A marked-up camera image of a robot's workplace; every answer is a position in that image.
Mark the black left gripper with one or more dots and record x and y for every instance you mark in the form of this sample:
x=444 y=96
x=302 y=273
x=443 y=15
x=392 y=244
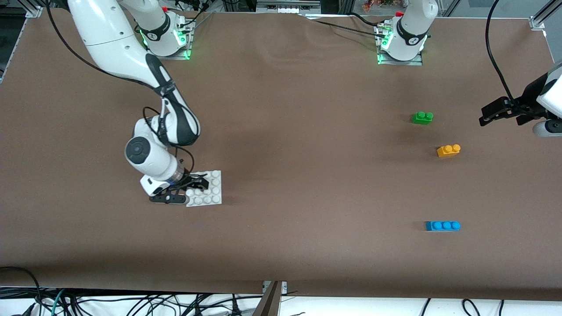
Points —
x=528 y=103

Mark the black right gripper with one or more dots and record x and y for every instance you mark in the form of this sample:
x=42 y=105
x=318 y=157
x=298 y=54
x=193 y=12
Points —
x=189 y=178

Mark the white studded base plate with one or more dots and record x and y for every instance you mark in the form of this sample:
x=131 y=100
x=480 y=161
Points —
x=213 y=193

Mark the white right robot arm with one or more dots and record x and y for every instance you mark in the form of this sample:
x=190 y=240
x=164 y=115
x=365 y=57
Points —
x=114 y=39

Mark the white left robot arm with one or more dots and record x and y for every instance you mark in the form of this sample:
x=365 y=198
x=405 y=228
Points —
x=412 y=26

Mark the yellow two-stud block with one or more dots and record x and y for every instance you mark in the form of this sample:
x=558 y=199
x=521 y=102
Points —
x=447 y=152

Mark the green two-stud block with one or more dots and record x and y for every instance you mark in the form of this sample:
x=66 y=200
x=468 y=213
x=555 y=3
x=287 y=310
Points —
x=421 y=119

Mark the blue three-stud block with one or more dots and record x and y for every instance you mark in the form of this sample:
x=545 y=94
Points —
x=441 y=226

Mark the brown table cover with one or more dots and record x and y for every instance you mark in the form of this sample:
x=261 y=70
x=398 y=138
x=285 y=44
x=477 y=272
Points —
x=307 y=131

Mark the grey metal beam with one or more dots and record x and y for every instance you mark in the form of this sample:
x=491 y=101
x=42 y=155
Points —
x=268 y=305

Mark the colourful small parts pile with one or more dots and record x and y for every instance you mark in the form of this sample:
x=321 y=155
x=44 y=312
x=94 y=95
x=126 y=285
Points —
x=377 y=4

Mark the grey power strip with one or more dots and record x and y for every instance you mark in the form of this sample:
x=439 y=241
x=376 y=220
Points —
x=285 y=8

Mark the aluminium frame profile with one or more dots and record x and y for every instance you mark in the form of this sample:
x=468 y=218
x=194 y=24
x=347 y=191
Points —
x=37 y=8
x=538 y=22

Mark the silver metal bracket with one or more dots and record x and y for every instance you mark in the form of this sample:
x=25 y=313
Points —
x=283 y=287

